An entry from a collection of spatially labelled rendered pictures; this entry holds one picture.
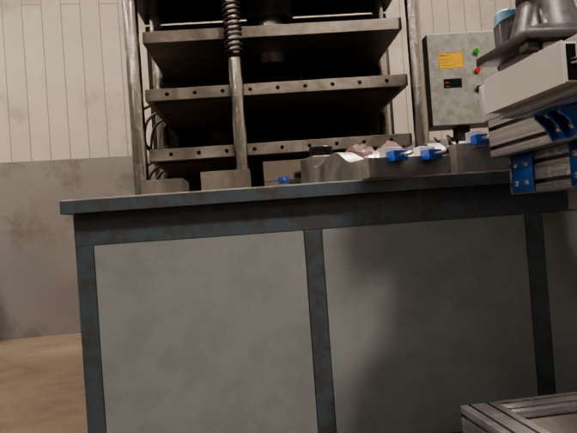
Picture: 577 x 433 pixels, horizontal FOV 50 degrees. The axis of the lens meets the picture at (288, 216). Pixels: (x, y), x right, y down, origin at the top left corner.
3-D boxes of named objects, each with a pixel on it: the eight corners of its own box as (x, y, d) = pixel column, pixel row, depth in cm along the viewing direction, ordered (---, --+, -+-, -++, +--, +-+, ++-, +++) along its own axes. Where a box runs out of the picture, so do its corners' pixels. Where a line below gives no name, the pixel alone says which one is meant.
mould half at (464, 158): (545, 168, 180) (542, 122, 180) (458, 174, 178) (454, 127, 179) (483, 180, 230) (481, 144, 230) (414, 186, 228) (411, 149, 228)
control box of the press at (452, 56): (523, 370, 263) (496, 27, 266) (453, 375, 262) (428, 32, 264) (502, 359, 285) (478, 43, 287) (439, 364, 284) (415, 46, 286)
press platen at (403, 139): (412, 144, 260) (411, 132, 260) (149, 161, 255) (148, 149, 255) (379, 162, 334) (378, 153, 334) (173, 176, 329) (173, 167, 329)
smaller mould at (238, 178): (251, 191, 188) (249, 168, 189) (202, 194, 188) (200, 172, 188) (252, 194, 208) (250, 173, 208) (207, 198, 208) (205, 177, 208)
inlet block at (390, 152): (421, 161, 161) (419, 141, 161) (404, 162, 160) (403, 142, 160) (396, 167, 174) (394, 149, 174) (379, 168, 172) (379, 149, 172)
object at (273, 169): (330, 198, 257) (327, 156, 257) (265, 203, 256) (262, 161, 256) (318, 203, 307) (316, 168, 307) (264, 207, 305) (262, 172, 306)
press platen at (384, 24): (402, 28, 264) (401, 16, 264) (142, 43, 258) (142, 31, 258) (372, 70, 333) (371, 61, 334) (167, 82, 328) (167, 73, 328)
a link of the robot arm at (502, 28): (519, 3, 174) (488, 11, 178) (523, 43, 174) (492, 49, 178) (525, 11, 181) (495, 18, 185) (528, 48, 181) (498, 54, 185)
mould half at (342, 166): (452, 173, 175) (448, 135, 175) (369, 178, 166) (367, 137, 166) (369, 188, 222) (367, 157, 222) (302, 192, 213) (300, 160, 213)
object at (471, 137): (500, 145, 170) (498, 125, 170) (482, 146, 170) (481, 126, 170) (482, 149, 183) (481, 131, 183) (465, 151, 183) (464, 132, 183)
